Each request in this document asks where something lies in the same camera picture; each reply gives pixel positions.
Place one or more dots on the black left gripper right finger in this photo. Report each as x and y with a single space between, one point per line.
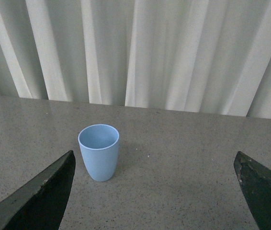
255 183

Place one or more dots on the white pleated curtain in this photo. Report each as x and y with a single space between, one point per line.
210 56

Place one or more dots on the light blue plastic cup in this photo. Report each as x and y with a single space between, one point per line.
99 146

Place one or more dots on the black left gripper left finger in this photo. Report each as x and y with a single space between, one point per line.
40 204

